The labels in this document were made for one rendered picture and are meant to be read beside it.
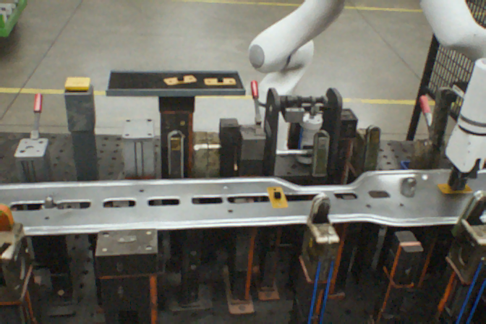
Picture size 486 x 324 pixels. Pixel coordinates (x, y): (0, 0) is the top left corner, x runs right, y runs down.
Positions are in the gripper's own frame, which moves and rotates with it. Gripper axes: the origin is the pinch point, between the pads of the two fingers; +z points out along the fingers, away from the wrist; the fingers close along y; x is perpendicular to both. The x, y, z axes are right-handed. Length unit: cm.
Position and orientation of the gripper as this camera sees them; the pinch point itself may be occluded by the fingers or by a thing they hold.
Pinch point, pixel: (457, 180)
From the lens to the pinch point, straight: 145.2
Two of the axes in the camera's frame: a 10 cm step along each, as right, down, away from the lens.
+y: 1.5, 5.3, -8.4
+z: -0.6, 8.5, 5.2
